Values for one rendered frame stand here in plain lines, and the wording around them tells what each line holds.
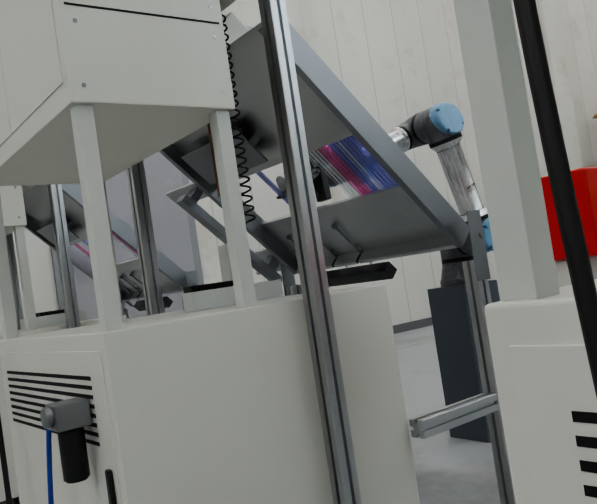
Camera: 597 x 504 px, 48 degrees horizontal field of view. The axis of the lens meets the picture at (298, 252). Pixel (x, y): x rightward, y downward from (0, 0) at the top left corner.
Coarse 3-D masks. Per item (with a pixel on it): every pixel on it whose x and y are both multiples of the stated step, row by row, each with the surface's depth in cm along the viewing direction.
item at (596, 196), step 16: (544, 176) 126; (576, 176) 120; (592, 176) 120; (544, 192) 126; (576, 192) 121; (592, 192) 120; (592, 208) 119; (592, 224) 119; (560, 240) 124; (592, 240) 119; (560, 256) 124; (592, 256) 125; (560, 272) 127
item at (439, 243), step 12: (420, 240) 178; (432, 240) 174; (444, 240) 170; (372, 252) 191; (384, 252) 187; (396, 252) 182; (408, 252) 178; (420, 252) 175; (336, 264) 202; (348, 264) 198
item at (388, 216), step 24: (384, 192) 168; (288, 216) 201; (336, 216) 188; (360, 216) 182; (384, 216) 177; (408, 216) 172; (288, 240) 212; (336, 240) 198; (360, 240) 192; (384, 240) 186; (408, 240) 181
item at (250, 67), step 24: (240, 48) 150; (264, 48) 147; (240, 72) 157; (264, 72) 153; (240, 96) 164; (264, 96) 160; (312, 96) 152; (264, 120) 167; (312, 120) 159; (336, 120) 155; (192, 144) 192; (264, 144) 176; (312, 144) 166; (240, 168) 183; (264, 168) 185
